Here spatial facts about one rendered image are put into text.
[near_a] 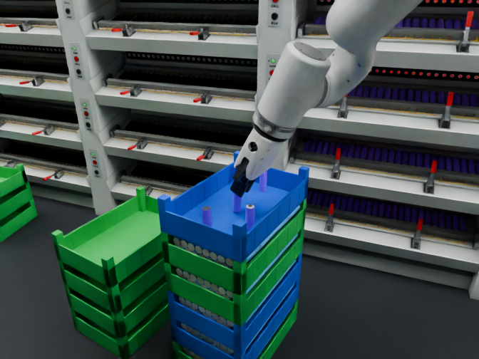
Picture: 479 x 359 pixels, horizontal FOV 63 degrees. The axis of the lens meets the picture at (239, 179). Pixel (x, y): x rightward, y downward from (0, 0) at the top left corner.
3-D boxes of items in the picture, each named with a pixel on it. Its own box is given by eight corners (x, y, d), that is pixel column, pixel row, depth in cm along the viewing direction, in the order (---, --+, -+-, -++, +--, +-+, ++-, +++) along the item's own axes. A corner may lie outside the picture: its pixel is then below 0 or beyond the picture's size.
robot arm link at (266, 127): (284, 134, 69) (277, 147, 71) (305, 121, 76) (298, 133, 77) (247, 108, 71) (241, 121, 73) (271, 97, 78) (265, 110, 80)
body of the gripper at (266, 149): (276, 143, 70) (252, 186, 77) (300, 127, 78) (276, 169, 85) (244, 120, 72) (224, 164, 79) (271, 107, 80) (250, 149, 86)
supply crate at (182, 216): (241, 263, 72) (241, 226, 69) (160, 231, 82) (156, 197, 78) (307, 197, 95) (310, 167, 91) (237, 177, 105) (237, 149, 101)
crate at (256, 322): (241, 355, 83) (241, 327, 79) (169, 315, 93) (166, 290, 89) (300, 275, 106) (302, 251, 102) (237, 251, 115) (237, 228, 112)
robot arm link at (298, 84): (284, 101, 79) (249, 102, 73) (315, 40, 71) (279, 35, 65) (309, 127, 75) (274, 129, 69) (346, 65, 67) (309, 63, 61)
